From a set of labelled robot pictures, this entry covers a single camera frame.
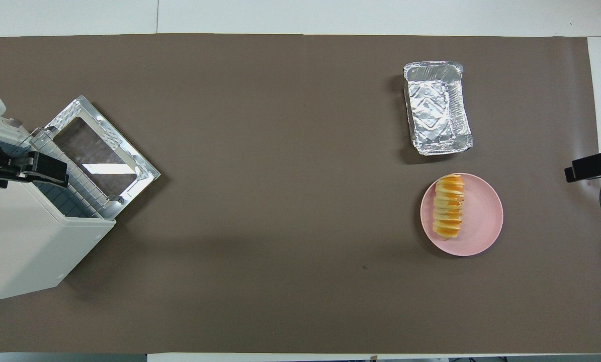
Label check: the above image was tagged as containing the brown table mat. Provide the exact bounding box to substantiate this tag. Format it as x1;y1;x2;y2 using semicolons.
0;33;601;354

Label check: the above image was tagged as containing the glass oven door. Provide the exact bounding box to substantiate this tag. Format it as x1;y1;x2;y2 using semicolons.
43;95;161;221

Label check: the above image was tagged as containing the aluminium foil tray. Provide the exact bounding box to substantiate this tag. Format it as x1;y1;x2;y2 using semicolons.
402;61;474;156

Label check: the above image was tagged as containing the metal wire oven rack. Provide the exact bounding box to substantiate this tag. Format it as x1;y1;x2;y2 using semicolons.
29;133;118;220

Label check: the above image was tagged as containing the pink round plate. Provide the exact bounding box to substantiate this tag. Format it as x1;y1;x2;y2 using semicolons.
420;172;504;257

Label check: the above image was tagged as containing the sliced orange glazed bread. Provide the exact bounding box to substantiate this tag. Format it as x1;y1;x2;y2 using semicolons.
432;174;466;240

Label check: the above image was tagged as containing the white toaster oven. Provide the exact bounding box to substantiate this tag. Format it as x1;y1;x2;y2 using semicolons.
0;118;116;302

